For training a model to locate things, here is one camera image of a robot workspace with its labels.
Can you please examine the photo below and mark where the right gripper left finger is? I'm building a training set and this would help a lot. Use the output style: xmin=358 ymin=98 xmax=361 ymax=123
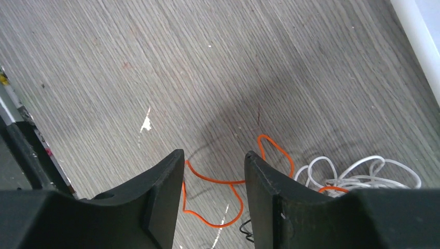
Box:
xmin=1 ymin=149 xmax=184 ymax=248

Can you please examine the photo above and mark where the orange white cable bundle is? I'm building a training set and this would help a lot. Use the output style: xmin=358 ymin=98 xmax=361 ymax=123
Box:
xmin=294 ymin=155 xmax=422 ymax=198

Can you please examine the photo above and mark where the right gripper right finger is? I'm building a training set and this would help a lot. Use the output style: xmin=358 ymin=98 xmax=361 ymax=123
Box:
xmin=244 ymin=151 xmax=439 ymax=248

